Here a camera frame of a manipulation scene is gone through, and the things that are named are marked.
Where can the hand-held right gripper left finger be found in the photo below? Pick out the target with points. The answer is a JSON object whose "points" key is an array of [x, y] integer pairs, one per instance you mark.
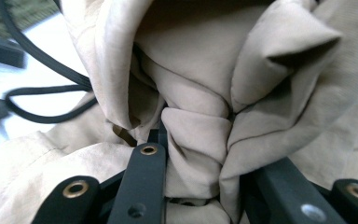
{"points": [[143, 186]]}

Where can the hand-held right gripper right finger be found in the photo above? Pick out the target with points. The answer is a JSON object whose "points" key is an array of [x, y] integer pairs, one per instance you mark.
{"points": [[279, 193]]}

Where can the beige garment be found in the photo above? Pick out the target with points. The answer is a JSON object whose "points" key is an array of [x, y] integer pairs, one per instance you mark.
{"points": [[199, 62]]}

